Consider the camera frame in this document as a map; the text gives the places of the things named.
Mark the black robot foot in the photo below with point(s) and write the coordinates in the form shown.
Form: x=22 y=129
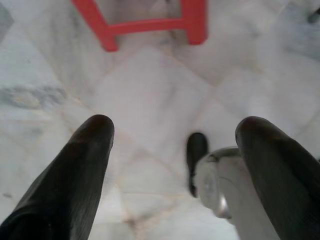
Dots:
x=197 y=150

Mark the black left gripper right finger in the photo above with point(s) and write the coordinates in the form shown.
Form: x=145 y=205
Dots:
x=282 y=180

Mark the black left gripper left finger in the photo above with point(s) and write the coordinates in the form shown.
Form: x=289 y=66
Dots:
x=75 y=175

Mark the silver robot leg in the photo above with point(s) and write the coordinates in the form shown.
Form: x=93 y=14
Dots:
x=225 y=172

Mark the red plastic stool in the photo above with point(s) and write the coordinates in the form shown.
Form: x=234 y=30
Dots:
x=150 y=25

